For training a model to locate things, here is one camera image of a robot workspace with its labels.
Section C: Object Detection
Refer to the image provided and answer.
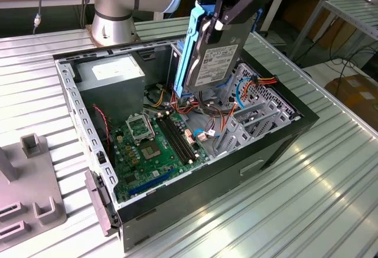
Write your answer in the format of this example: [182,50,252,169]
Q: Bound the grey cable with metal connector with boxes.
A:
[31,0,45,34]

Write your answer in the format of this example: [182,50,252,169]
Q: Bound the green motherboard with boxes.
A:
[110,109,212,204]

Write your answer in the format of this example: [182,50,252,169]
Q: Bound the grey plastic rear bracket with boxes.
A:
[84,169,119,238]

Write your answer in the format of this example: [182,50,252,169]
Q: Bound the brown cardboard box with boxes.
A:
[324,73,378,119]

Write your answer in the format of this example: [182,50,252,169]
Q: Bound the grey power supply box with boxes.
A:
[73,54,147,126]

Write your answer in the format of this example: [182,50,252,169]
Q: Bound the grey parts rack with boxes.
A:
[0,132,68,246]

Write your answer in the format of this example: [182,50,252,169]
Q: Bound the black open PC case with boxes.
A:
[52,29,321,253]

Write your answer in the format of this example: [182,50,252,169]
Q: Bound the blue expansion slot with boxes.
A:
[128,167,175,197]

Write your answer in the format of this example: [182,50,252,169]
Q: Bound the orange power wire with connector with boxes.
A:
[243,74,280,99]

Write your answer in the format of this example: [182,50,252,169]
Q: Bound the slatted metal side table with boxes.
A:
[288,0,378,61]

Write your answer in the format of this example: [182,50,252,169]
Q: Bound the black case fan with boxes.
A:
[94,107,116,166]

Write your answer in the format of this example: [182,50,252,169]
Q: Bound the black RAM slot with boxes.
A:
[163,113,196,162]
[155,115,190,166]
[167,112,199,159]
[159,114,193,165]

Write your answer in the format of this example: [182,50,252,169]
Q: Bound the red black twisted wire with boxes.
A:
[92,103,112,154]

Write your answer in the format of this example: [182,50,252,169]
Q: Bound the thin blue wire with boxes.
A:
[193,127,221,139]

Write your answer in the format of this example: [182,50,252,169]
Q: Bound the yellow black wire bundle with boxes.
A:
[152,89,167,109]

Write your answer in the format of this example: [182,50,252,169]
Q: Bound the hard disk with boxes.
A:
[172,2,264,101]

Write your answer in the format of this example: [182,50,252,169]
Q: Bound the metal socket cover frame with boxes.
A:
[125,112,156,145]

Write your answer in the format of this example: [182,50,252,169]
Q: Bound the perforated silver disk bay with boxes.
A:
[212,62,298,157]

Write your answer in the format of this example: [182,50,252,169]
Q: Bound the orange red wire bundle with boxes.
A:
[143,83,237,132]

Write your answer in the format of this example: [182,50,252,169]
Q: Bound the CPU socket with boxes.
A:
[139,140,163,161]

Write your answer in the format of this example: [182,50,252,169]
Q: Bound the blue data wire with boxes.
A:
[237,76,255,110]

